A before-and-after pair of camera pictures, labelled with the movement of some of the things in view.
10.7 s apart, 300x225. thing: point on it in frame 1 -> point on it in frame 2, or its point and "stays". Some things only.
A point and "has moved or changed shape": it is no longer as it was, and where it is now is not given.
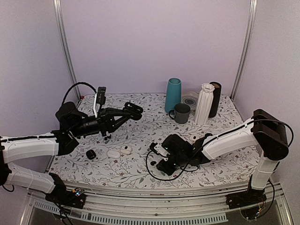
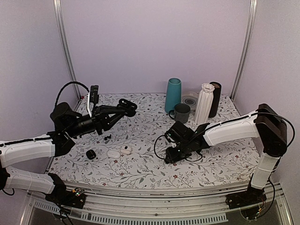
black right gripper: (168, 169) -> (173, 157)
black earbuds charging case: (136, 112) has moved or changed shape
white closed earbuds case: (113, 154) stays
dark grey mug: (182, 111) stays
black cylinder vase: (215, 100) stays
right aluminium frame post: (251, 31) stays
